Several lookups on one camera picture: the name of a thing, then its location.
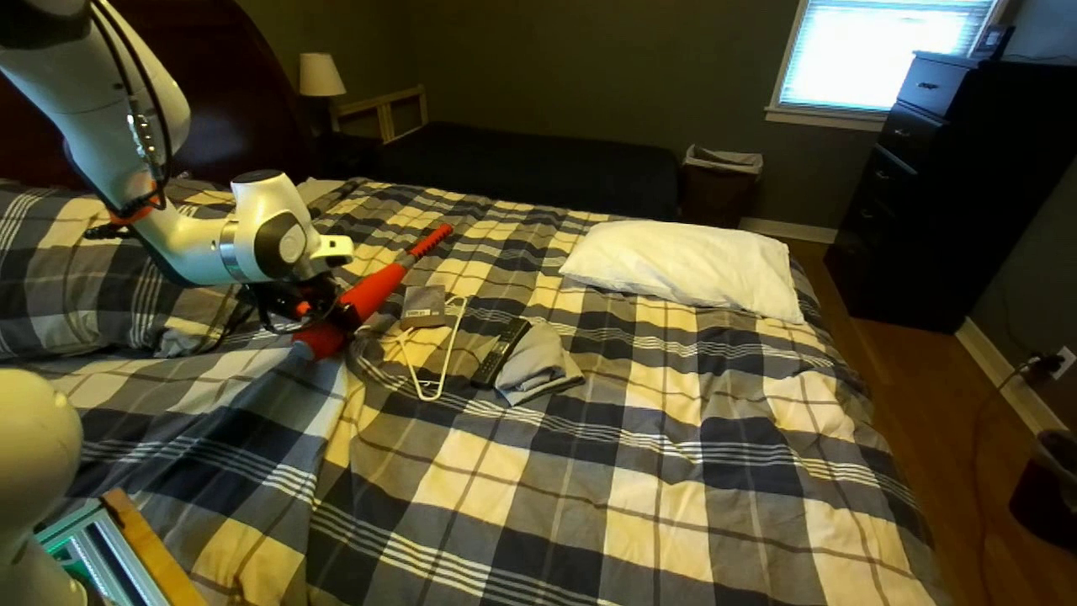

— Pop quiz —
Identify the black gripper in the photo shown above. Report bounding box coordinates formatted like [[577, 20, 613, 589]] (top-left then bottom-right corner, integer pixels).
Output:
[[240, 277, 337, 335]]

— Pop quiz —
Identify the orange plastic bat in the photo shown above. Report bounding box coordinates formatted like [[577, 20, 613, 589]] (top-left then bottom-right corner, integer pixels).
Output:
[[298, 224, 450, 362]]

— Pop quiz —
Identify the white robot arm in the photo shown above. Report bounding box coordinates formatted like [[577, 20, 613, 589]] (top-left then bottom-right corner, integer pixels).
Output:
[[0, 0, 355, 335]]

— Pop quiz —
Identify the plaid bed comforter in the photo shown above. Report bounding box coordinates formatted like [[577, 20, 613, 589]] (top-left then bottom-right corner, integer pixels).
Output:
[[13, 180, 945, 606]]

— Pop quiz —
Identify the dark wooden headboard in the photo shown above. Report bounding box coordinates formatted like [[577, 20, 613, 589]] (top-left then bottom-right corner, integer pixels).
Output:
[[0, 0, 310, 190]]

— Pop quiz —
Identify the plaid pillow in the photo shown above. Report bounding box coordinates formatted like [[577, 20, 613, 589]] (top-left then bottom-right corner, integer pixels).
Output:
[[0, 185, 240, 365]]

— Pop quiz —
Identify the bedside lamp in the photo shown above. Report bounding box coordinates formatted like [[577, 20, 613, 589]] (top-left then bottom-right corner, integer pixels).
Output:
[[298, 52, 346, 139]]

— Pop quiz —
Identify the folded grey cloth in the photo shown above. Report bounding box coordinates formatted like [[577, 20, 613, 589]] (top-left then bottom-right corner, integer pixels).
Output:
[[496, 319, 584, 405]]

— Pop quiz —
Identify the dark laundry basket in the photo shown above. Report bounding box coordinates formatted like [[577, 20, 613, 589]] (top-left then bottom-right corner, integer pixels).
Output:
[[680, 146, 763, 227]]

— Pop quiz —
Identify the white pillow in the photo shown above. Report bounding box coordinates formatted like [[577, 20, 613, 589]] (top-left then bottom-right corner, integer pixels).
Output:
[[562, 219, 805, 324]]

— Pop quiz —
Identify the bright window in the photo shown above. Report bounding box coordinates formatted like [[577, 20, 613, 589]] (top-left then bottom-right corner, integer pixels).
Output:
[[763, 0, 1010, 132]]

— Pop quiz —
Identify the black dresser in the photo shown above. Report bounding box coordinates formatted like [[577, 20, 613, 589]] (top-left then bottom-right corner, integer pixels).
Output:
[[824, 53, 1077, 335]]

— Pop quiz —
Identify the green metal frame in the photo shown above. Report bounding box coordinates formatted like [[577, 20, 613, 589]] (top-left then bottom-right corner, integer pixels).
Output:
[[34, 489, 204, 606]]

